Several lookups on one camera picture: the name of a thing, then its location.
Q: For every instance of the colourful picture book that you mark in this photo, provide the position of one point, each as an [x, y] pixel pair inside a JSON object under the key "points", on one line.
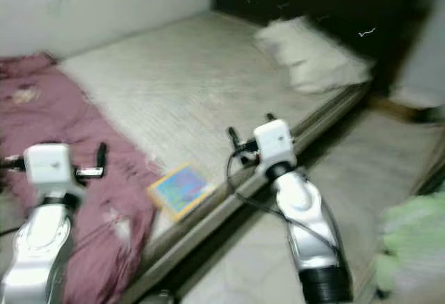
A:
{"points": [[183, 189]]}

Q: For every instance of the white pillow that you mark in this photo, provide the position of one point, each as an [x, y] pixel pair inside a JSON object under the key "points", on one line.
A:
{"points": [[309, 53]]}

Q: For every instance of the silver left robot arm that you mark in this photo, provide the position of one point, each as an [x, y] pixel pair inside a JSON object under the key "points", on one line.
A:
{"points": [[42, 248]]}

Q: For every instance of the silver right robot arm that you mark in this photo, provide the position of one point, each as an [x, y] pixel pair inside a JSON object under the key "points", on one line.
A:
{"points": [[309, 220]]}

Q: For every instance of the white quilted mattress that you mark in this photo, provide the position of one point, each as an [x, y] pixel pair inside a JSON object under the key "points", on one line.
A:
{"points": [[181, 88]]}

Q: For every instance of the pink printed blanket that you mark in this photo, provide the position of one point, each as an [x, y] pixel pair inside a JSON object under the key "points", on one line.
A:
{"points": [[35, 109]]}

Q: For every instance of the grey bed base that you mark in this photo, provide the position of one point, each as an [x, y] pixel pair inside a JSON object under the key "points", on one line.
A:
{"points": [[181, 262]]}

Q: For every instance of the tan floor mat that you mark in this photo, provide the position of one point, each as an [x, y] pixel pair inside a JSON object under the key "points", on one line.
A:
{"points": [[410, 109]]}

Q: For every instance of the light green bundle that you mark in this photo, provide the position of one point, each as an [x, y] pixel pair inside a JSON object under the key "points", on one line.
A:
{"points": [[414, 241]]}

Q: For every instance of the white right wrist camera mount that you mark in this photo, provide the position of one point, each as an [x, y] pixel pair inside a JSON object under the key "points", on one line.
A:
{"points": [[274, 140]]}

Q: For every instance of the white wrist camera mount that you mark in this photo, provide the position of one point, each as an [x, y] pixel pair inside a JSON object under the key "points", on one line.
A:
{"points": [[274, 140], [49, 165]]}

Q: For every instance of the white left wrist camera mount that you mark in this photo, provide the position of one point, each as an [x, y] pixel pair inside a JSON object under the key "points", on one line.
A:
{"points": [[49, 165]]}

